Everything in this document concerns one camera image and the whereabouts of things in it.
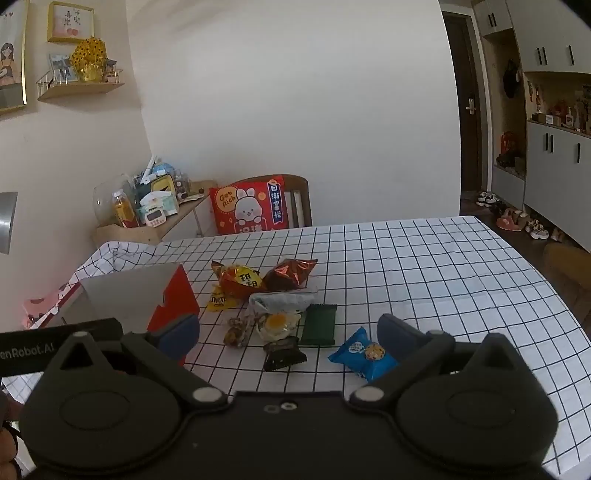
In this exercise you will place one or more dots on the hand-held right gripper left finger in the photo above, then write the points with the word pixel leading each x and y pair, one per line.
pixel 178 334

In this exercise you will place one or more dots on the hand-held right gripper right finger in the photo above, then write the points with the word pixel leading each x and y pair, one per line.
pixel 397 339

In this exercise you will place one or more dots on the blue cookie packet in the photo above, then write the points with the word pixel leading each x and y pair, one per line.
pixel 362 353

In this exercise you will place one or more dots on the yellow candy packet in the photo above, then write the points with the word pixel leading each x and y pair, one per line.
pixel 216 301

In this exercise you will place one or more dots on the clear nut packet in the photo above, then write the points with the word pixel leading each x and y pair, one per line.
pixel 238 332

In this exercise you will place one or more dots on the red cardboard box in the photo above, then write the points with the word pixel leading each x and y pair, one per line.
pixel 124 290

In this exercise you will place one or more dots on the dark green packet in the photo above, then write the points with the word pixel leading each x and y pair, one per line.
pixel 319 325

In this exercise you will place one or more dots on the orange snack bag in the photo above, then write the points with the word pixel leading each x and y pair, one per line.
pixel 238 281

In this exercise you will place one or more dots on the clear egg snack packet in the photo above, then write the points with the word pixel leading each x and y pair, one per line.
pixel 277 325

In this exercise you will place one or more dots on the dark brown small packet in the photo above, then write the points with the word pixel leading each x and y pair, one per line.
pixel 282 354

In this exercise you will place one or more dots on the white snack bag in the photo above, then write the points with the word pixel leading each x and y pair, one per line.
pixel 281 302

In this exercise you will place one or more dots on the red-brown foil snack bag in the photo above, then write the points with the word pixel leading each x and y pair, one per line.
pixel 288 274

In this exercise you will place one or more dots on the person's left hand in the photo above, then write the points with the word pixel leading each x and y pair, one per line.
pixel 5 450

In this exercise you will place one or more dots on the pink cloth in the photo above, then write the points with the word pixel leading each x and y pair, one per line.
pixel 44 307

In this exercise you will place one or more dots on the white checked tablecloth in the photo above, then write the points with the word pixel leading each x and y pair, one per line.
pixel 438 277

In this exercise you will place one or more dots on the wooden side table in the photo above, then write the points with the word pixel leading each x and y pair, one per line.
pixel 180 217

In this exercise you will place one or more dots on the pink timer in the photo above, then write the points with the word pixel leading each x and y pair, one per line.
pixel 155 218

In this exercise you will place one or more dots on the silver desk lamp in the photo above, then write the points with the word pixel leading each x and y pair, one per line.
pixel 5 221

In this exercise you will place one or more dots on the orange drink bottle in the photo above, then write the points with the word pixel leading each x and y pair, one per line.
pixel 124 212

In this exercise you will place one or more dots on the tissue pack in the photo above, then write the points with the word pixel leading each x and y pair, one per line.
pixel 159 202

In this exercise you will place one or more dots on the red rabbit cushion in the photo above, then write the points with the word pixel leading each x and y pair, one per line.
pixel 249 207

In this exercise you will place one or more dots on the yellow box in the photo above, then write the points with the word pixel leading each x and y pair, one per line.
pixel 161 183

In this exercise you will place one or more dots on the clear glass dome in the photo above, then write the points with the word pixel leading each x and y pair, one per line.
pixel 108 196

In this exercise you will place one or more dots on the row of shoes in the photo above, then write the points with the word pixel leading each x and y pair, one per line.
pixel 512 219

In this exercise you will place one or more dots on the wooden chair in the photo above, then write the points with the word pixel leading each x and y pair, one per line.
pixel 300 198

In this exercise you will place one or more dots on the red bag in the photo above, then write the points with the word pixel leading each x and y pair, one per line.
pixel 509 143

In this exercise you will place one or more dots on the grey cabinet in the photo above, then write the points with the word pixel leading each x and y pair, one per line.
pixel 554 175

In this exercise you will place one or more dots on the dark door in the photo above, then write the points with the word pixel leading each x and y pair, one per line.
pixel 464 101

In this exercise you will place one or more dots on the group of shelf ornaments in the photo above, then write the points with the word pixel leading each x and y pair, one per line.
pixel 561 113

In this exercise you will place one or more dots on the black hanging hat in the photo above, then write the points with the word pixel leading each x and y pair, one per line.
pixel 511 81

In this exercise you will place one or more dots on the small photo card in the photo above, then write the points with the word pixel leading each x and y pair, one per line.
pixel 62 69

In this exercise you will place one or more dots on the golden flower ornament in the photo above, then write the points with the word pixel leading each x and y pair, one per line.
pixel 90 57

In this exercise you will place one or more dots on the large framed poster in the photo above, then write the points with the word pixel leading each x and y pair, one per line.
pixel 9 55

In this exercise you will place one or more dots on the small framed picture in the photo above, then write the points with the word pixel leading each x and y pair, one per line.
pixel 71 22

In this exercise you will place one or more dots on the wooden wall shelf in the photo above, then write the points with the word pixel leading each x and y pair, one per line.
pixel 78 90

